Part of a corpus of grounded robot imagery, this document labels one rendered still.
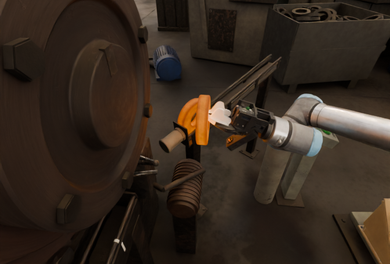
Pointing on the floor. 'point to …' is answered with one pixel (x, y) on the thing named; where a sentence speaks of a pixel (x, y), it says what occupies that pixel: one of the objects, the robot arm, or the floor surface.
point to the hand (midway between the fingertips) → (204, 115)
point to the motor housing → (186, 205)
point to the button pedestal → (299, 175)
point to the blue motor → (166, 64)
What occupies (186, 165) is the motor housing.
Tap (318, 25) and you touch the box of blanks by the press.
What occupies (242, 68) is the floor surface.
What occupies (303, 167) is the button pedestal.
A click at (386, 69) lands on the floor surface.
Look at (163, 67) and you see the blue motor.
